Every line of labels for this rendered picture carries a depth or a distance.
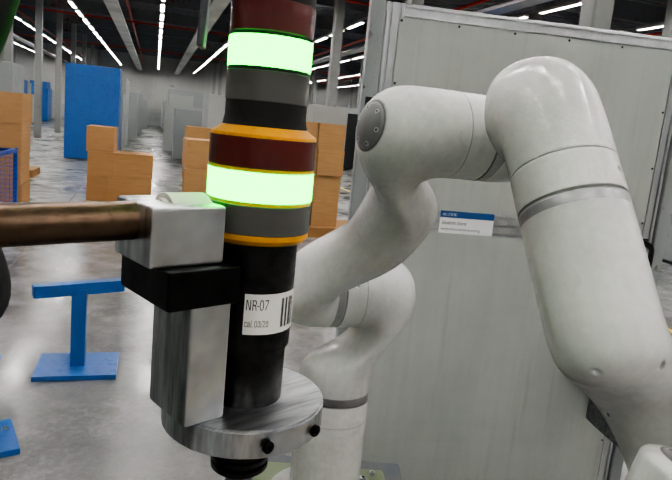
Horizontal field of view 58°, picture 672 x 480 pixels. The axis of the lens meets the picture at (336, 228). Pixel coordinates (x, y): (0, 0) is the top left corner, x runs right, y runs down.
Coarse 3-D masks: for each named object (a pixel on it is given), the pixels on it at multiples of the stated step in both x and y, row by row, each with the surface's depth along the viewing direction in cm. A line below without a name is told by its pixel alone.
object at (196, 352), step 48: (144, 240) 21; (192, 240) 22; (144, 288) 22; (192, 288) 22; (192, 336) 22; (192, 384) 23; (288, 384) 28; (192, 432) 24; (240, 432) 23; (288, 432) 24
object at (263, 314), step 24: (240, 264) 24; (264, 264) 24; (288, 264) 25; (240, 288) 24; (264, 288) 24; (288, 288) 25; (240, 312) 24; (264, 312) 24; (288, 312) 25; (240, 336) 24; (264, 336) 25; (288, 336) 26; (240, 360) 25; (264, 360) 25; (240, 384) 25; (264, 384) 25; (240, 408) 25
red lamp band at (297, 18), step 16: (240, 0) 23; (256, 0) 22; (272, 0) 22; (288, 0) 22; (240, 16) 23; (256, 16) 22; (272, 16) 22; (288, 16) 23; (304, 16) 23; (288, 32) 23; (304, 32) 23
